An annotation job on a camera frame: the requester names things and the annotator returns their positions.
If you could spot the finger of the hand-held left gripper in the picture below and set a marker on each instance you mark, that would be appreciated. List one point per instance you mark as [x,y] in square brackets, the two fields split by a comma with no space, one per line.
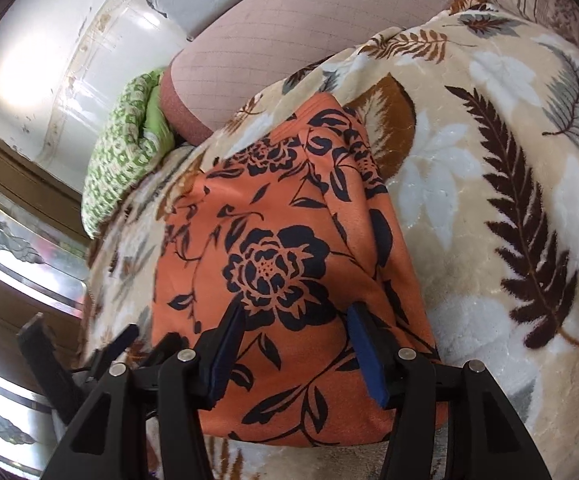
[167,345]
[117,347]

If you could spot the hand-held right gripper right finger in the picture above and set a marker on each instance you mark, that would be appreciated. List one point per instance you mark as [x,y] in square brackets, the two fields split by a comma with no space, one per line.
[367,355]

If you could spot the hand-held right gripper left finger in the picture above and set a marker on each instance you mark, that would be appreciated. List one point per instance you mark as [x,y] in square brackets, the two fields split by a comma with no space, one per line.
[227,355]

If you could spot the orange floral garment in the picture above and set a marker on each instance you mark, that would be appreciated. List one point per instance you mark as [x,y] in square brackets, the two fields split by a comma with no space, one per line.
[289,220]

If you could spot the mirrored wooden wardrobe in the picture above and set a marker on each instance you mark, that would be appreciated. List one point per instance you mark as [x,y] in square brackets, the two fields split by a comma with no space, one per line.
[14,240]

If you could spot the green patterned quilt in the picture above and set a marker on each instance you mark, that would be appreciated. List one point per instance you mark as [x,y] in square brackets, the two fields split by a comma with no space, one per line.
[119,160]

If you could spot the beige leaf printed blanket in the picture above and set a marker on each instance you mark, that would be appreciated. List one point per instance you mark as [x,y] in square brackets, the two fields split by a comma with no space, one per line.
[494,170]

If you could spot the pink quilted cushion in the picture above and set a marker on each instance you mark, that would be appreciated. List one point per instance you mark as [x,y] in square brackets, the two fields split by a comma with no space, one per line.
[309,35]

